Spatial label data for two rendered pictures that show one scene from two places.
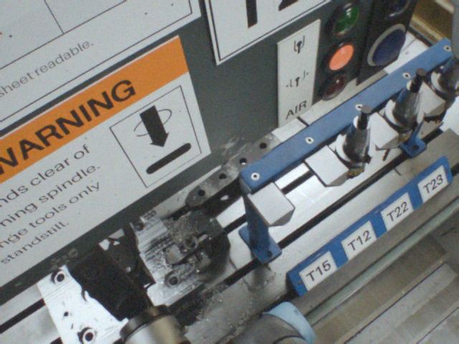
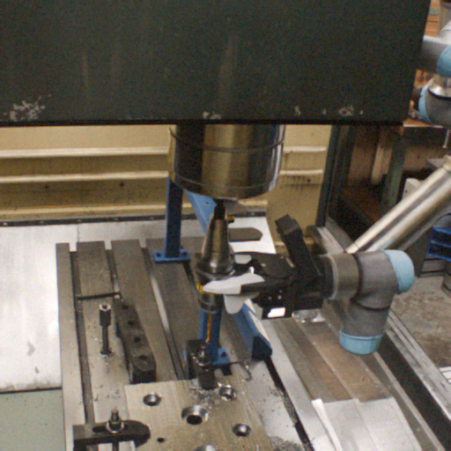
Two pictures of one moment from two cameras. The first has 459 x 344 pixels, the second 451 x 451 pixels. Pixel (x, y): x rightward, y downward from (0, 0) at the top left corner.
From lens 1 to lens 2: 1.06 m
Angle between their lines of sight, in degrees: 63
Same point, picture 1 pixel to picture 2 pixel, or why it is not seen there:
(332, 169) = (234, 207)
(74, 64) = not seen: outside the picture
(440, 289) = (284, 328)
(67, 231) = not seen: hidden behind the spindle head
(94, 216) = not seen: hidden behind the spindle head
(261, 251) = (218, 358)
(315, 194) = (184, 315)
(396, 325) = (304, 356)
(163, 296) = (242, 402)
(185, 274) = (227, 381)
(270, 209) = (247, 234)
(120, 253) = (266, 257)
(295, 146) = (207, 209)
